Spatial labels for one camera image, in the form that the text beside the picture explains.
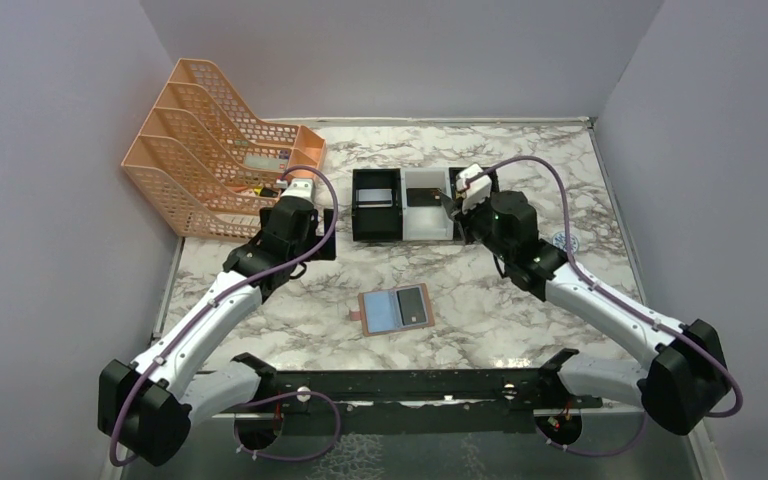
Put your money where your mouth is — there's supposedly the orange plastic file organizer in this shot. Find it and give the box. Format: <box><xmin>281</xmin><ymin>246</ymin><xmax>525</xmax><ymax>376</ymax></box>
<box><xmin>121</xmin><ymin>58</ymin><xmax>326</xmax><ymax>241</ymax></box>

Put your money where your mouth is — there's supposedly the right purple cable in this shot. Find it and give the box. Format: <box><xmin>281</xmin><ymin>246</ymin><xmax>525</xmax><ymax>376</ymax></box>
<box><xmin>483</xmin><ymin>154</ymin><xmax>744</xmax><ymax>460</ymax></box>

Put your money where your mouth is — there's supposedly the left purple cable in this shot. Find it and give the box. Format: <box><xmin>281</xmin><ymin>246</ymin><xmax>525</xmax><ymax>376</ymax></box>
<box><xmin>108</xmin><ymin>165</ymin><xmax>342</xmax><ymax>468</ymax></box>

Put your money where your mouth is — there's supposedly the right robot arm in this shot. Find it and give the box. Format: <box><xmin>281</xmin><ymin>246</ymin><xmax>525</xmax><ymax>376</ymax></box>
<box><xmin>439</xmin><ymin>191</ymin><xmax>734</xmax><ymax>435</ymax></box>

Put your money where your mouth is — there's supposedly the left black bin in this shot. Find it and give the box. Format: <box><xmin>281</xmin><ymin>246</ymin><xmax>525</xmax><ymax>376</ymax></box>
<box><xmin>351</xmin><ymin>168</ymin><xmax>403</xmax><ymax>242</ymax></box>

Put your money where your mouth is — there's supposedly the silver card in bin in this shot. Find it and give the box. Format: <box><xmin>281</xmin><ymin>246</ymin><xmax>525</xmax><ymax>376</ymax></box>
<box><xmin>356</xmin><ymin>189</ymin><xmax>393</xmax><ymax>208</ymax></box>

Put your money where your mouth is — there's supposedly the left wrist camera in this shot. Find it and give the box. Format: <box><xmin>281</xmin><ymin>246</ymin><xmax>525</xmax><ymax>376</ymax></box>
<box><xmin>276</xmin><ymin>178</ymin><xmax>315</xmax><ymax>203</ymax></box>

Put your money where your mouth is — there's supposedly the small blue white jar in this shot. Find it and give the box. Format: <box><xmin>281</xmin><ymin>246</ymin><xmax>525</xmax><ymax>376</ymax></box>
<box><xmin>552</xmin><ymin>231</ymin><xmax>580</xmax><ymax>254</ymax></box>

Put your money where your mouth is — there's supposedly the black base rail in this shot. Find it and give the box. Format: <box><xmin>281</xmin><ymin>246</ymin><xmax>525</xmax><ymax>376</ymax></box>
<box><xmin>118</xmin><ymin>367</ymin><xmax>703</xmax><ymax>439</ymax></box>

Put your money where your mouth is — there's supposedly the right black bin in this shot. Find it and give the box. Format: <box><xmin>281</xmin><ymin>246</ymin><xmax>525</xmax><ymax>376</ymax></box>
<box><xmin>448</xmin><ymin>166</ymin><xmax>500</xmax><ymax>198</ymax></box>

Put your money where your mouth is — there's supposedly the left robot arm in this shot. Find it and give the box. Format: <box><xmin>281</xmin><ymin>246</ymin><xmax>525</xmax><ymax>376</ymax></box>
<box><xmin>97</xmin><ymin>194</ymin><xmax>338</xmax><ymax>467</ymax></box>

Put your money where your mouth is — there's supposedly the tan leather card holder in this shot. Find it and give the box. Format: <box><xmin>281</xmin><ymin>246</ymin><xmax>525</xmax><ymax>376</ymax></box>
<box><xmin>349</xmin><ymin>283</ymin><xmax>435</xmax><ymax>336</ymax></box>

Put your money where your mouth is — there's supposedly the dark blue VIP card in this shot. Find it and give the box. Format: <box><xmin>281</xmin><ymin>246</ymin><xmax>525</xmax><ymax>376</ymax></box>
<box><xmin>396</xmin><ymin>286</ymin><xmax>428</xmax><ymax>328</ymax></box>

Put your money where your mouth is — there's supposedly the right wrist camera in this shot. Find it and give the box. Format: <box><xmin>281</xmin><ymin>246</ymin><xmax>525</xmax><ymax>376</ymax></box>
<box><xmin>457</xmin><ymin>164</ymin><xmax>491</xmax><ymax>214</ymax></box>

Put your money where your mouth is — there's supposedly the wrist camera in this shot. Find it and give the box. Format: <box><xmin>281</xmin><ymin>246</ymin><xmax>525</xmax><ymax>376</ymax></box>
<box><xmin>276</xmin><ymin>178</ymin><xmax>315</xmax><ymax>203</ymax></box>
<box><xmin>457</xmin><ymin>164</ymin><xmax>491</xmax><ymax>214</ymax></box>

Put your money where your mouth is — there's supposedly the black bin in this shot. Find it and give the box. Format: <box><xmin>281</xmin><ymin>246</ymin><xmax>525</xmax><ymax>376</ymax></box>
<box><xmin>351</xmin><ymin>168</ymin><xmax>403</xmax><ymax>242</ymax></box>
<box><xmin>448</xmin><ymin>166</ymin><xmax>500</xmax><ymax>198</ymax></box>

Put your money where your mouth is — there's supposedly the purple cable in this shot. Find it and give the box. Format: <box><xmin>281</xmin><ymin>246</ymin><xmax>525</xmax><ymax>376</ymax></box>
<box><xmin>483</xmin><ymin>154</ymin><xmax>744</xmax><ymax>460</ymax></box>
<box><xmin>108</xmin><ymin>165</ymin><xmax>342</xmax><ymax>468</ymax></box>

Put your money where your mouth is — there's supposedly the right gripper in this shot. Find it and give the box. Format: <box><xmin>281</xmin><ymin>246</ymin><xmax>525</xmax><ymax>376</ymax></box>
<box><xmin>450</xmin><ymin>190</ymin><xmax>513</xmax><ymax>262</ymax></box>

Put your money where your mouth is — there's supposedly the white middle bin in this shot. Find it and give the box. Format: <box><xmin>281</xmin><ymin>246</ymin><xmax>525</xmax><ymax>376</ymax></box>
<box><xmin>400</xmin><ymin>167</ymin><xmax>454</xmax><ymax>241</ymax></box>

